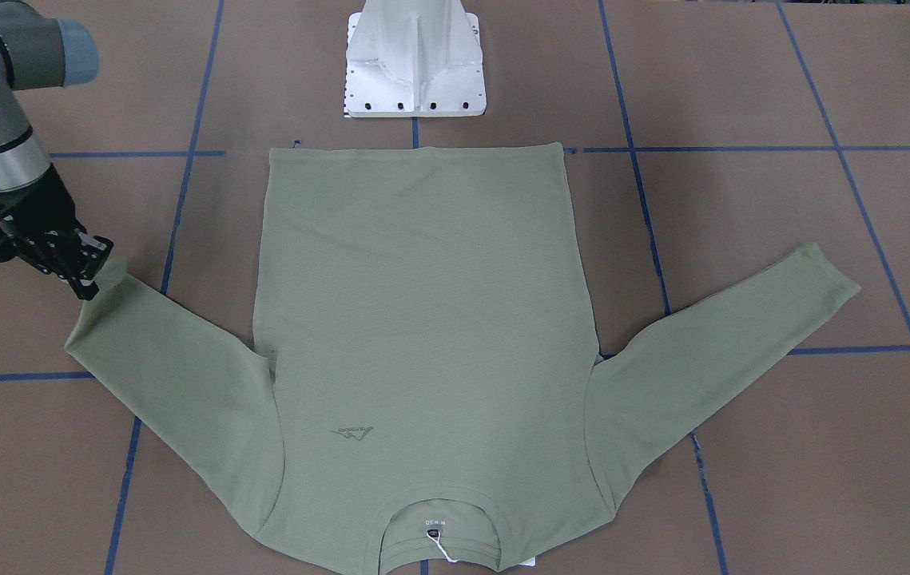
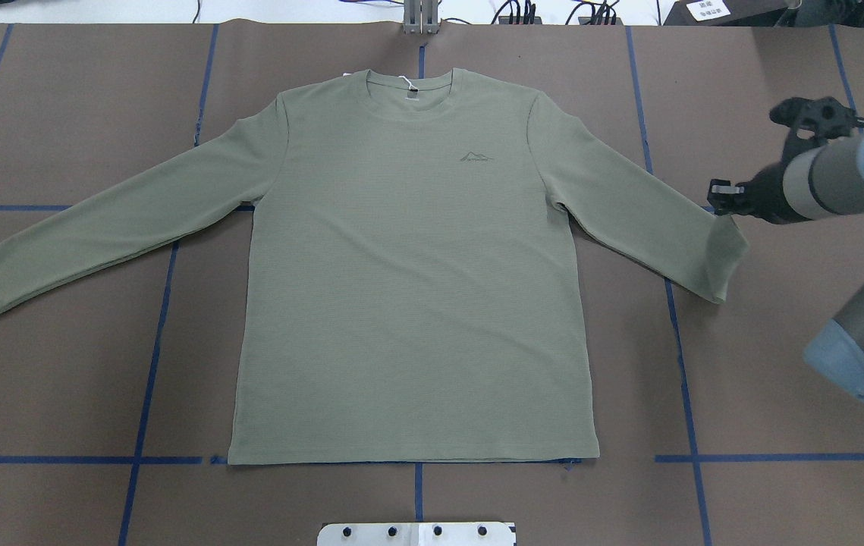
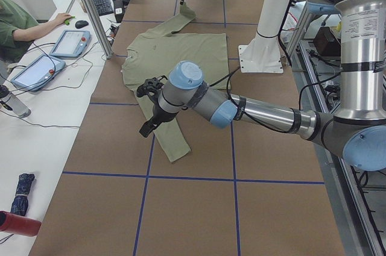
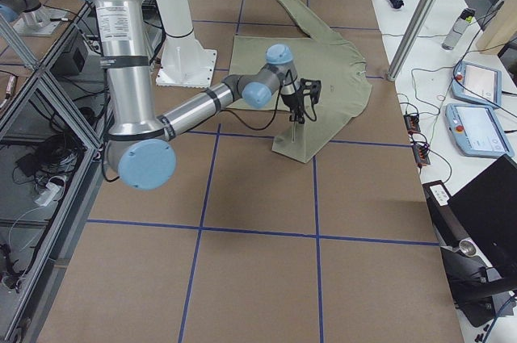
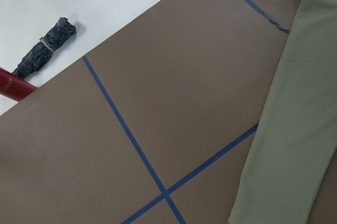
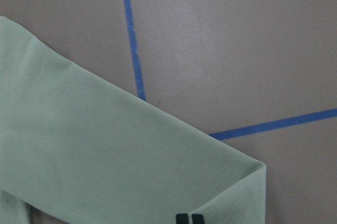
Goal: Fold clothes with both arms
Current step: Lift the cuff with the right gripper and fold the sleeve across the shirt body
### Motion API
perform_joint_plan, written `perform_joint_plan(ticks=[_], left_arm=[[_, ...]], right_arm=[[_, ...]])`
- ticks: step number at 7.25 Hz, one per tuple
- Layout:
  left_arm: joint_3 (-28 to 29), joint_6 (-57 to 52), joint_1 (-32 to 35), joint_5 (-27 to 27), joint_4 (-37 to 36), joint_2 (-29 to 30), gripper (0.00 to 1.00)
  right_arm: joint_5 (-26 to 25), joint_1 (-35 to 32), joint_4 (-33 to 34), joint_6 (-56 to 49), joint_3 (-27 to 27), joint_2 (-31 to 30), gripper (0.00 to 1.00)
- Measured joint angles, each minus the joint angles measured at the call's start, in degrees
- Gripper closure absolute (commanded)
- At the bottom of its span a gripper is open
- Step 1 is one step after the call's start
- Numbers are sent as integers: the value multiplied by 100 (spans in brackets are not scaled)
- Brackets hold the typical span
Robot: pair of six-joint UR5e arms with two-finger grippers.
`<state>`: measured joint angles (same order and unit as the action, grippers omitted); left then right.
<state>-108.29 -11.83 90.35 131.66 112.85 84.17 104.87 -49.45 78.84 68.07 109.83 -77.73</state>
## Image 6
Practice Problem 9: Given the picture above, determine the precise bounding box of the olive green long-sleeve shirt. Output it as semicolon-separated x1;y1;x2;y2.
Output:
1;17;266;223

